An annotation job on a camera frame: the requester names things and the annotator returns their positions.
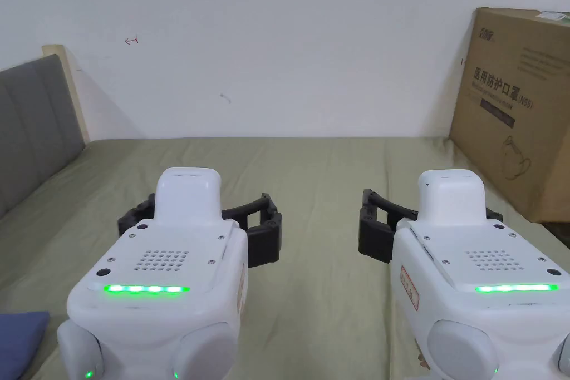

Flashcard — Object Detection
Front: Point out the bed with pale green sheet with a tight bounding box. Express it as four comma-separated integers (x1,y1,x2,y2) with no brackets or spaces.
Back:
0,135,570,380

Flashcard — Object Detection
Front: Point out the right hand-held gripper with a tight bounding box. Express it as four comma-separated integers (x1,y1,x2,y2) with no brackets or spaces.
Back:
358,169,570,380

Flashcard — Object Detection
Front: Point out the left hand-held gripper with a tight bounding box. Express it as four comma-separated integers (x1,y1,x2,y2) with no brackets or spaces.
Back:
57,167,283,380

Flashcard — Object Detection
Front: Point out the grey padded headboard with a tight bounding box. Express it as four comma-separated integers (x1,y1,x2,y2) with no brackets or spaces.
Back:
0,43,92,221

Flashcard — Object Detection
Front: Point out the brown cardboard carton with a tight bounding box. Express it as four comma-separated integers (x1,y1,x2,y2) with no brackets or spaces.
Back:
448,6,570,224

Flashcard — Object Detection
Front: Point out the dark blue garment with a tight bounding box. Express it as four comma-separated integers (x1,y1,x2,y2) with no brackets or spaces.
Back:
0,310,51,380

